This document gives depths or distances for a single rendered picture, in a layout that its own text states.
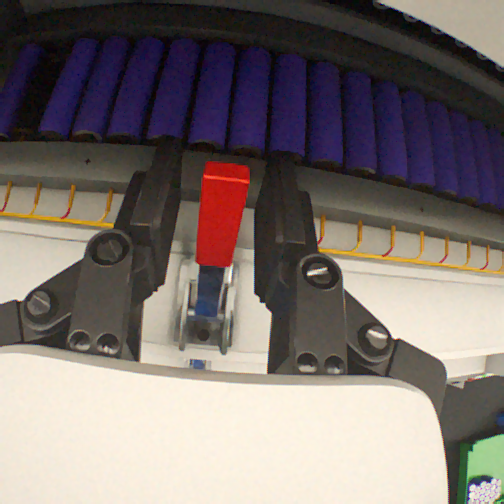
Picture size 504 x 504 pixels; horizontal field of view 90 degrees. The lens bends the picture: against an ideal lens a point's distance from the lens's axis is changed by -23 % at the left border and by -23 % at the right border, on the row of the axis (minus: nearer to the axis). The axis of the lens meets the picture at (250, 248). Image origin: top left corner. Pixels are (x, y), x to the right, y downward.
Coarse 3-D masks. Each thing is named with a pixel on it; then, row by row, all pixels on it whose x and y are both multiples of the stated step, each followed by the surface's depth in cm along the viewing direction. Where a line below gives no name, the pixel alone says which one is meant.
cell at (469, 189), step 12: (456, 120) 17; (456, 132) 17; (468, 132) 17; (456, 144) 17; (468, 144) 17; (456, 156) 17; (468, 156) 17; (468, 168) 17; (468, 180) 17; (468, 192) 17
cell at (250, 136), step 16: (256, 48) 15; (240, 64) 16; (256, 64) 15; (240, 80) 15; (256, 80) 15; (240, 96) 15; (256, 96) 15; (240, 112) 15; (256, 112) 15; (240, 128) 15; (256, 128) 15; (240, 144) 15; (256, 144) 15
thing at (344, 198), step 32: (0, 160) 12; (32, 160) 12; (64, 160) 13; (96, 160) 13; (128, 160) 13; (192, 160) 14; (224, 160) 14; (256, 160) 14; (192, 192) 14; (256, 192) 14; (320, 192) 14; (352, 192) 15; (384, 192) 15; (416, 192) 15; (96, 224) 14; (320, 224) 15; (384, 224) 16; (416, 224) 15; (448, 224) 15; (480, 224) 16; (384, 256) 16
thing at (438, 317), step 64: (64, 0) 13; (128, 0) 14; (192, 0) 14; (256, 0) 14; (320, 0) 14; (0, 64) 15; (448, 64) 16; (0, 192) 14; (64, 192) 15; (0, 256) 14; (64, 256) 15; (448, 256) 18; (256, 320) 16; (384, 320) 17; (448, 320) 17
